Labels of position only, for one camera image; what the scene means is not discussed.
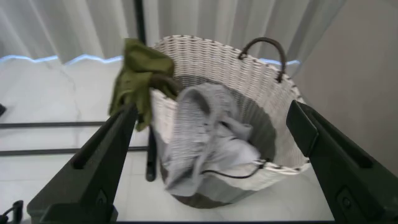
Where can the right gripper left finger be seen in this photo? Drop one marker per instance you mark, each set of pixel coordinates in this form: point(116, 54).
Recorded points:
point(84, 180)

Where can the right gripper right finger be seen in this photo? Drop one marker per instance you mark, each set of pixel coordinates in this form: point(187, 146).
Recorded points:
point(348, 174)

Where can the green garment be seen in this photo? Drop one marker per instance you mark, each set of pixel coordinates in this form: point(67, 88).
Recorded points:
point(136, 77)

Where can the pale grey trousers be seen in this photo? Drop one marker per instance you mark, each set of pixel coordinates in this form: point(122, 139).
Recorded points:
point(192, 124)

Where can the black clothes rack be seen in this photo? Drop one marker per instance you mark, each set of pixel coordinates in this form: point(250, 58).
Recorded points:
point(151, 155)

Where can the white laundry basket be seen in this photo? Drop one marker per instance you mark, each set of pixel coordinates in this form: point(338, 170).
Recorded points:
point(217, 59)

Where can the white curtain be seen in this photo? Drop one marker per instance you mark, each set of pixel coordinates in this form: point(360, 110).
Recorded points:
point(77, 28)

